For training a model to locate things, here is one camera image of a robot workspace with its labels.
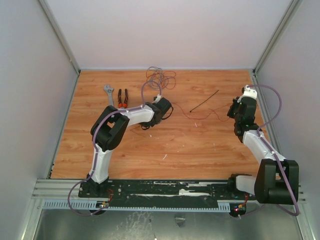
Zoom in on coloured wire bundle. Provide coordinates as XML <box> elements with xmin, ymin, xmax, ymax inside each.
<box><xmin>145</xmin><ymin>66</ymin><xmax>177</xmax><ymax>91</ymax></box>

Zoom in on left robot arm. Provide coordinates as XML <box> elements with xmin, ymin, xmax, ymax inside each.
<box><xmin>88</xmin><ymin>97</ymin><xmax>173</xmax><ymax>198</ymax></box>

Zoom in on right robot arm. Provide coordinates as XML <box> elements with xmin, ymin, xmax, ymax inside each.
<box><xmin>226</xmin><ymin>96</ymin><xmax>299</xmax><ymax>205</ymax></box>

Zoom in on black zip tie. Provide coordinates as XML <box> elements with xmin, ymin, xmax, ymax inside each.
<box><xmin>189</xmin><ymin>89</ymin><xmax>220</xmax><ymax>113</ymax></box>

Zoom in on silver adjustable wrench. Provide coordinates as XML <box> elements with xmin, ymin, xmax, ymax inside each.
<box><xmin>103</xmin><ymin>84</ymin><xmax>114</xmax><ymax>106</ymax></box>

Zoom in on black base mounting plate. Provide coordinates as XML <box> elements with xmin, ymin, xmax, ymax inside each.
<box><xmin>78</xmin><ymin>179</ymin><xmax>255</xmax><ymax>207</ymax></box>

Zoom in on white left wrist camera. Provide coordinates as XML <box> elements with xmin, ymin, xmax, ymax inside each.
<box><xmin>152</xmin><ymin>94</ymin><xmax>162</xmax><ymax>104</ymax></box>

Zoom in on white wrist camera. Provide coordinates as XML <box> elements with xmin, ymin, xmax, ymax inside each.
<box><xmin>152</xmin><ymin>94</ymin><xmax>162</xmax><ymax>104</ymax></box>
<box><xmin>241</xmin><ymin>85</ymin><xmax>258</xmax><ymax>100</ymax></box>

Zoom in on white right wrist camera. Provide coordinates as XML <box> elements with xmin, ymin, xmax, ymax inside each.
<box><xmin>241</xmin><ymin>85</ymin><xmax>258</xmax><ymax>100</ymax></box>

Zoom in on orange handled pliers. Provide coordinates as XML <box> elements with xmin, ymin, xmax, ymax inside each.
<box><xmin>116</xmin><ymin>88</ymin><xmax>130</xmax><ymax>110</ymax></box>

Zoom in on grey slotted cable duct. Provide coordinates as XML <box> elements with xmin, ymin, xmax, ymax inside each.
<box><xmin>42</xmin><ymin>199</ymin><xmax>231</xmax><ymax>213</ymax></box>

